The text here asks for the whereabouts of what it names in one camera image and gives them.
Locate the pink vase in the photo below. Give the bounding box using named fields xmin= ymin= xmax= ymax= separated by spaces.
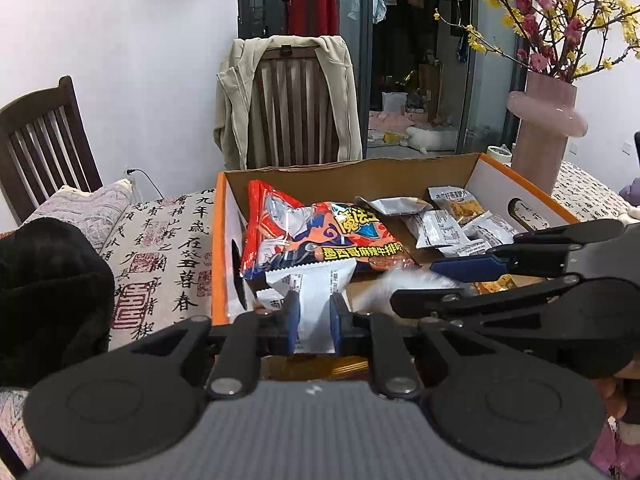
xmin=506 ymin=71 xmax=588 ymax=196

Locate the person's right hand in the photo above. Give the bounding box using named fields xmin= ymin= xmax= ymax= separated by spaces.
xmin=602 ymin=367 xmax=640 ymax=423

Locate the chair with beige jacket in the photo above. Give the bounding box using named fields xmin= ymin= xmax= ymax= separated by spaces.
xmin=214 ymin=35 xmax=363 ymax=171

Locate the pale patterned folded cloth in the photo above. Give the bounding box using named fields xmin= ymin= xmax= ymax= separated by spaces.
xmin=22 ymin=185 xmax=133 ymax=256

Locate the red cardboard box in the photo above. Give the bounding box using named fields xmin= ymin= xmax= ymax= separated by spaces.
xmin=210 ymin=152 xmax=581 ymax=381

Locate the purple cloth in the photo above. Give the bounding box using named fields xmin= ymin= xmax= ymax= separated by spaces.
xmin=619 ymin=177 xmax=640 ymax=211

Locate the black cloth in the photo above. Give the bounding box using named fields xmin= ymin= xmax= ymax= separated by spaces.
xmin=0 ymin=217 xmax=116 ymax=388

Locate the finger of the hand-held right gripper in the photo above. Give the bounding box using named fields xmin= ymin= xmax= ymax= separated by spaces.
xmin=391 ymin=275 xmax=583 ymax=320
xmin=430 ymin=219 xmax=626 ymax=283

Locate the white plush toy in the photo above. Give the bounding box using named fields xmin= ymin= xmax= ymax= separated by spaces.
xmin=405 ymin=125 xmax=458 ymax=155

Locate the black charger cable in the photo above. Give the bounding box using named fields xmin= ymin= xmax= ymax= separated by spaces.
xmin=125 ymin=167 xmax=163 ymax=198

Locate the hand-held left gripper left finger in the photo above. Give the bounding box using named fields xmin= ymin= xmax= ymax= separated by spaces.
xmin=132 ymin=292 xmax=301 ymax=401

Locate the dark wooden chair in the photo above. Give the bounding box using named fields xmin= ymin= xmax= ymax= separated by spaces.
xmin=0 ymin=76 xmax=103 ymax=226
xmin=247 ymin=45 xmax=333 ymax=168

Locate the white orange crisp packet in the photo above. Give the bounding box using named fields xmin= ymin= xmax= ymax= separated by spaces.
xmin=262 ymin=265 xmax=371 ymax=381
xmin=427 ymin=186 xmax=486 ymax=226

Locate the white snack packet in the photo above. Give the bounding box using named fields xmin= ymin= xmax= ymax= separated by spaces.
xmin=357 ymin=267 xmax=476 ymax=318
xmin=462 ymin=212 xmax=521 ymax=247
xmin=412 ymin=209 xmax=468 ymax=250

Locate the red orange snack bag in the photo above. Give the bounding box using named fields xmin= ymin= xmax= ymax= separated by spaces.
xmin=241 ymin=180 xmax=416 ymax=286

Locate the dark framed glass door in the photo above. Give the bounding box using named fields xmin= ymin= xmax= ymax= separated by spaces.
xmin=237 ymin=0 xmax=531 ymax=161

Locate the small orange snack packet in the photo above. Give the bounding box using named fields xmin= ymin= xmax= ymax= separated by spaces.
xmin=475 ymin=277 xmax=518 ymax=295

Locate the pink yellow flower bouquet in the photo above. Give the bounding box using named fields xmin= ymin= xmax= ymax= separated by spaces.
xmin=435 ymin=0 xmax=640 ymax=82

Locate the silver snack packet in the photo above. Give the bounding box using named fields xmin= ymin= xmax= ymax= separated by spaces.
xmin=355 ymin=195 xmax=433 ymax=217

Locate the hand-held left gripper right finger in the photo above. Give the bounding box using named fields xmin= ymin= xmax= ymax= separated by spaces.
xmin=329 ymin=292 xmax=501 ymax=402

